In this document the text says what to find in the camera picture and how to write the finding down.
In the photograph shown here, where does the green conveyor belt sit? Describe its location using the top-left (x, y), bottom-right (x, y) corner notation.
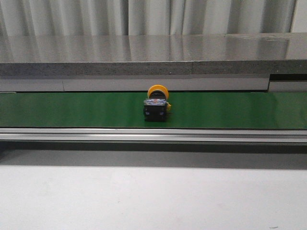
top-left (0, 92), bottom-right (307, 129)

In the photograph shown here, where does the grey stone slab shelf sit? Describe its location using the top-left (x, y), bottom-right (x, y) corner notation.
top-left (0, 33), bottom-right (307, 76)

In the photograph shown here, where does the white pleated curtain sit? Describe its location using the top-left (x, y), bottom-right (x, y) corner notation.
top-left (0, 0), bottom-right (296, 36)

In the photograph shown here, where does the yellow push button switch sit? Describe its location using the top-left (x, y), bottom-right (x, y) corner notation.
top-left (143, 84), bottom-right (171, 122)

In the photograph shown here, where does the aluminium front conveyor rail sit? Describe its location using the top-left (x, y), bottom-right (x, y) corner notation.
top-left (0, 128), bottom-right (307, 145)

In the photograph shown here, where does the grey rear conveyor rail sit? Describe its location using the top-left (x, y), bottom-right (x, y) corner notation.
top-left (0, 74), bottom-right (307, 92)

